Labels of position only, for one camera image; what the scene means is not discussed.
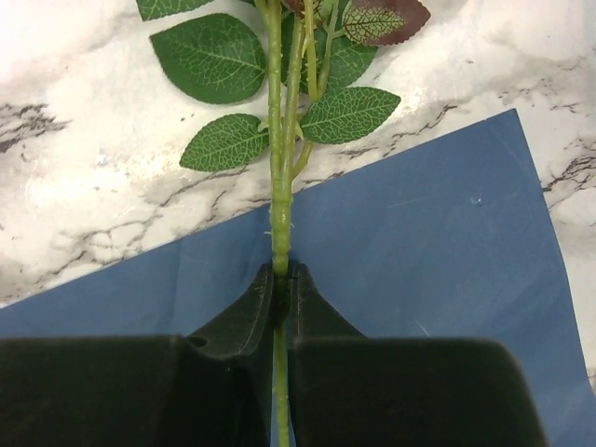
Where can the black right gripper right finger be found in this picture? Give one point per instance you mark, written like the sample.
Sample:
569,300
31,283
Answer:
347,389

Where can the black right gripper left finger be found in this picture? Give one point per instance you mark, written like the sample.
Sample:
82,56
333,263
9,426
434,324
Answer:
212,387

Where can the dark blue wrapping paper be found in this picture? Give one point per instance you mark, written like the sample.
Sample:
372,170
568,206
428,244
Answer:
450,238

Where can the pale pink flower stem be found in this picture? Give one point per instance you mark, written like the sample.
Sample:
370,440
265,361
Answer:
309,64

